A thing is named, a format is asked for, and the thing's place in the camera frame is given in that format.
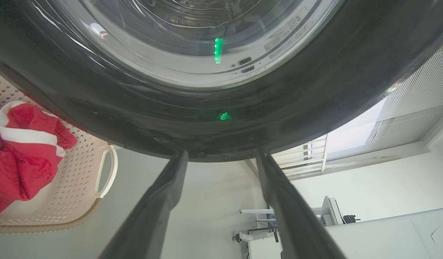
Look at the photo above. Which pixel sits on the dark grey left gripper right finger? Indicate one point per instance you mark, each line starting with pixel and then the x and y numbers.
pixel 297 223

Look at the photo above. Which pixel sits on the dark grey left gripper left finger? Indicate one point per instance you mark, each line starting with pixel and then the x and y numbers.
pixel 149 216

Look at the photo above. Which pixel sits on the washing machine door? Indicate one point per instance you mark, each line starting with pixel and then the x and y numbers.
pixel 315 108

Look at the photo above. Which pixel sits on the red and white garment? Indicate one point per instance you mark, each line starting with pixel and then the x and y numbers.
pixel 23 162

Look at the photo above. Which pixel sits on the cream perforated laundry basket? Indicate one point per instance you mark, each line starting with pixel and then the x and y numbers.
pixel 77 172

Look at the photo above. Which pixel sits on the steel perforated washer drum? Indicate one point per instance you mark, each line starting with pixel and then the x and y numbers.
pixel 192 14

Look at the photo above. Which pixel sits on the white table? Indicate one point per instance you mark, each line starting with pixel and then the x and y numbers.
pixel 331 210

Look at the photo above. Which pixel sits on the small black device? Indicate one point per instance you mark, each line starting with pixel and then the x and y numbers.
pixel 351 218

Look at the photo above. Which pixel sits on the white low partition panel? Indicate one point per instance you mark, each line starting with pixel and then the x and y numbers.
pixel 387 237

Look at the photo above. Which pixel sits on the white window blinds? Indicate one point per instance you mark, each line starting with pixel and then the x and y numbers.
pixel 405 118

